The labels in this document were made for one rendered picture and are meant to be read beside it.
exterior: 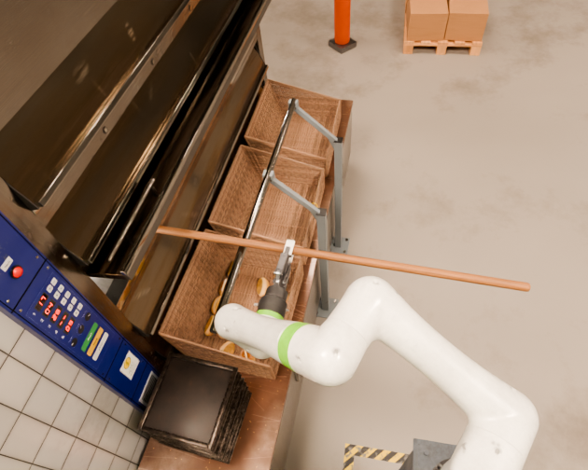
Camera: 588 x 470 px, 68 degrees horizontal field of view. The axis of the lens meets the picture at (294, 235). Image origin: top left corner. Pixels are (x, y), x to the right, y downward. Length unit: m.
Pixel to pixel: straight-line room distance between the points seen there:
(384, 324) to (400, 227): 2.17
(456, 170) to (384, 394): 1.81
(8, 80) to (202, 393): 1.14
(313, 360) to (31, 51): 0.96
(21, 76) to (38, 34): 0.12
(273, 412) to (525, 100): 3.38
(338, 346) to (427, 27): 3.98
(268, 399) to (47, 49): 1.49
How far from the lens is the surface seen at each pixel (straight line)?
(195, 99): 1.93
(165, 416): 1.74
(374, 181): 3.41
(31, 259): 1.25
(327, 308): 2.74
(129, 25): 1.62
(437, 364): 1.07
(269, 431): 1.97
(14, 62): 1.23
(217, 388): 1.71
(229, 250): 2.22
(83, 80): 1.42
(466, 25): 4.69
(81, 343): 1.48
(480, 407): 1.12
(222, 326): 1.29
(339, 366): 0.95
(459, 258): 3.07
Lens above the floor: 2.49
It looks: 54 degrees down
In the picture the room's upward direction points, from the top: 8 degrees counter-clockwise
